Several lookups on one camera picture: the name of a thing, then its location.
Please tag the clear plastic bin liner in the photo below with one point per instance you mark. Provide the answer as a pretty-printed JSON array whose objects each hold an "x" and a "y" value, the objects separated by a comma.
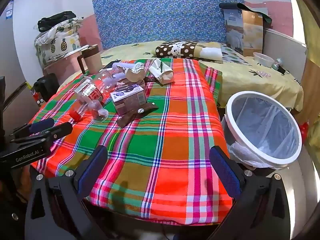
[{"x": 262, "y": 122}]

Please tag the blue wall sticker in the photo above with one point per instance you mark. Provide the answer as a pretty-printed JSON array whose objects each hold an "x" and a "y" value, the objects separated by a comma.
[{"x": 10, "y": 9}]

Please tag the white bed side board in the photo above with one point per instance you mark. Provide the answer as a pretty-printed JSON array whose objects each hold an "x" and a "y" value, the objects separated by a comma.
[{"x": 282, "y": 47}]

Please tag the smartphone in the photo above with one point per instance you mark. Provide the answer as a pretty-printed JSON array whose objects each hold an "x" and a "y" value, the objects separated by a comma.
[{"x": 110, "y": 65}]

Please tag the wooden panel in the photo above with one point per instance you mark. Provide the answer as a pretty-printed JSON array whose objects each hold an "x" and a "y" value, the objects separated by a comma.
[{"x": 311, "y": 87}]

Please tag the white refrigerator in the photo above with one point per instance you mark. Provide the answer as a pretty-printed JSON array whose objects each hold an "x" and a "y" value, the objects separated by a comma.
[{"x": 17, "y": 55}]

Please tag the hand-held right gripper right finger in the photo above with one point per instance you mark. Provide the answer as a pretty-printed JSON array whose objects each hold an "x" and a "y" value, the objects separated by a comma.
[{"x": 225, "y": 170}]

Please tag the brown printed paper cup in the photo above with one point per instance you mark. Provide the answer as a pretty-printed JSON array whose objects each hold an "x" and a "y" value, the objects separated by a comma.
[{"x": 135, "y": 74}]

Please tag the red yellow packaging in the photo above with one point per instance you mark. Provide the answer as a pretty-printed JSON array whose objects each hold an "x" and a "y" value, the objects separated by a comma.
[{"x": 37, "y": 97}]

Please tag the brown dotted snack wrapper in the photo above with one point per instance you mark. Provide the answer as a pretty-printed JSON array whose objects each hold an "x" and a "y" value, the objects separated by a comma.
[{"x": 140, "y": 111}]

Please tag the small black item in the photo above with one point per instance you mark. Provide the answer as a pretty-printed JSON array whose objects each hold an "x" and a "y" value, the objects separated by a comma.
[{"x": 283, "y": 70}]

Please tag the purple drink carton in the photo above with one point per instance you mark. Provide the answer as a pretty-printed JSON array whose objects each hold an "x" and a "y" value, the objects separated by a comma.
[{"x": 128, "y": 100}]

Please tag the white round bin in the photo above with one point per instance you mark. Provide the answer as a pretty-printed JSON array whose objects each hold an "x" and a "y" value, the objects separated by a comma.
[{"x": 231, "y": 120}]

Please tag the black bag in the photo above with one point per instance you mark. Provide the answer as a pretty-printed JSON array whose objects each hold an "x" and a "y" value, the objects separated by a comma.
[{"x": 56, "y": 21}]

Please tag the white pineapple print pillow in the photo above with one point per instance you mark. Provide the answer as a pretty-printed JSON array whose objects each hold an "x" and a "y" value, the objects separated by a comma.
[{"x": 235, "y": 57}]

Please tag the black backpack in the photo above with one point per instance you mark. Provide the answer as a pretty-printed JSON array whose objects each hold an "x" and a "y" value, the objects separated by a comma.
[{"x": 47, "y": 87}]

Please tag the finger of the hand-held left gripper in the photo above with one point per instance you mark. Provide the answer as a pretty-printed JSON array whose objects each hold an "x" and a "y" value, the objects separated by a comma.
[
  {"x": 41, "y": 125},
  {"x": 60, "y": 130}
]

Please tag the red plastic bag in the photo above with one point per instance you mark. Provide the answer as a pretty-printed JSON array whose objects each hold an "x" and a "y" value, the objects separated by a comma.
[{"x": 303, "y": 130}]

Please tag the pink storage box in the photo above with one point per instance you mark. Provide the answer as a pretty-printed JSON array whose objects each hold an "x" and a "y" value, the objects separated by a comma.
[{"x": 65, "y": 62}]

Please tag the clear plastic cup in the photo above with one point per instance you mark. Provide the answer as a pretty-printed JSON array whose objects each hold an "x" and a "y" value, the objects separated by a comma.
[{"x": 98, "y": 112}]

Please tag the clear bottle with red label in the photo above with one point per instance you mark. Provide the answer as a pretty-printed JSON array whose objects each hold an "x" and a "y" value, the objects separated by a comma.
[{"x": 90, "y": 92}]

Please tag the pineapple print quilt bundle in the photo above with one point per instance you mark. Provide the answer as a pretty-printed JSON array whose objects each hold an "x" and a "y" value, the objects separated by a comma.
[{"x": 62, "y": 45}]

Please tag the brown polka dot pillow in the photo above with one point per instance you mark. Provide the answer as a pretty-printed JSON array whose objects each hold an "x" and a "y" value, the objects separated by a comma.
[{"x": 172, "y": 48}]

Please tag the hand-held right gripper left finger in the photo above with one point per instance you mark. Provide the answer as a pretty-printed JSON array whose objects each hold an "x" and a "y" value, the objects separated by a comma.
[{"x": 93, "y": 170}]

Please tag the brown lidded mug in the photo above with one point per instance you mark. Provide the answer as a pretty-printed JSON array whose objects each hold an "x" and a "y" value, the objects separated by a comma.
[{"x": 91, "y": 60}]

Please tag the red green plaid blanket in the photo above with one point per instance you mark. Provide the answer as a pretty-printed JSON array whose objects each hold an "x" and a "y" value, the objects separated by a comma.
[{"x": 162, "y": 142}]

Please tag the black cloth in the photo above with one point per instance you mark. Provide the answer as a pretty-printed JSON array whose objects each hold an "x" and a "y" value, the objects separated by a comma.
[{"x": 231, "y": 5}]

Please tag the yellow curtain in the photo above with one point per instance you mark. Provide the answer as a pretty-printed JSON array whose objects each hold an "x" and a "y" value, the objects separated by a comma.
[{"x": 310, "y": 30}]

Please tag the small green bottle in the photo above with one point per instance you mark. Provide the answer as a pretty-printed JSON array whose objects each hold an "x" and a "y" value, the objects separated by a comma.
[{"x": 277, "y": 64}]

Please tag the dark snack wrapper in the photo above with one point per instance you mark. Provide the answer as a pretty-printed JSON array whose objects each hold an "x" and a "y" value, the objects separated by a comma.
[{"x": 151, "y": 79}]

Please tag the yellow pineapple print bed sheet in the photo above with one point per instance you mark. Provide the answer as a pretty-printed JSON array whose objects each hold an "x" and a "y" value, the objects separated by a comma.
[{"x": 250, "y": 85}]

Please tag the white bowl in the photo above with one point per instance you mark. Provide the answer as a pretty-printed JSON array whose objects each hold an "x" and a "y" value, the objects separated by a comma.
[{"x": 263, "y": 59}]

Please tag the blue floral headboard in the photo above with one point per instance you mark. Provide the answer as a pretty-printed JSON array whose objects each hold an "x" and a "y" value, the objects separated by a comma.
[{"x": 162, "y": 12}]

